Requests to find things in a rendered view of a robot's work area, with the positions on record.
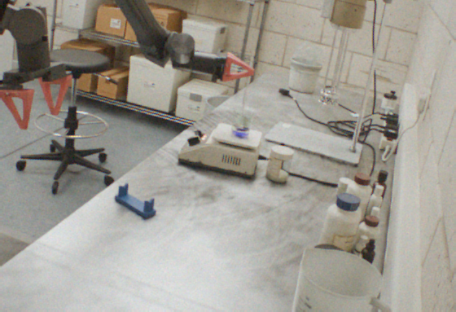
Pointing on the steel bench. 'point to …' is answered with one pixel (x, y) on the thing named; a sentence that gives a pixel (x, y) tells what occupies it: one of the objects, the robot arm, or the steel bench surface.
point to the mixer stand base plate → (314, 142)
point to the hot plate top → (235, 138)
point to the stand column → (372, 68)
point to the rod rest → (135, 202)
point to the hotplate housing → (223, 157)
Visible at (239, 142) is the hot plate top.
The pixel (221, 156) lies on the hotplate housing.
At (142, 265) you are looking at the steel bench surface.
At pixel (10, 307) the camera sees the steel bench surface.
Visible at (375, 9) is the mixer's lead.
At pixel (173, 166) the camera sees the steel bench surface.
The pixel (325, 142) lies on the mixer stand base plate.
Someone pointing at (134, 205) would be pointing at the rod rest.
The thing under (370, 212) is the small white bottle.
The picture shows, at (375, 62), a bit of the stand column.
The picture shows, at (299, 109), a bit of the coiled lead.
